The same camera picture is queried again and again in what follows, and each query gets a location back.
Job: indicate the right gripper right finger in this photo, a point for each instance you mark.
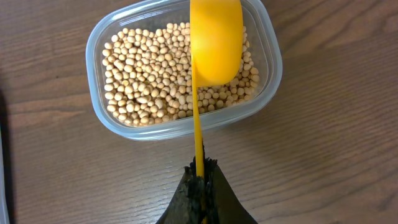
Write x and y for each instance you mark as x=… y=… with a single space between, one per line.
x=222 y=205

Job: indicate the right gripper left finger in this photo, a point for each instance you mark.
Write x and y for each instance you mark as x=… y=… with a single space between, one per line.
x=185 y=206

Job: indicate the yellow measuring scoop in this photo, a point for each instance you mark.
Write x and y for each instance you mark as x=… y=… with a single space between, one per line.
x=216 y=37

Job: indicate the soybeans in container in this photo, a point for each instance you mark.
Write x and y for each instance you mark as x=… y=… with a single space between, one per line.
x=148 y=77

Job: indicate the clear plastic container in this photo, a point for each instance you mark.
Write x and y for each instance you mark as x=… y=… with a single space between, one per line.
x=154 y=14

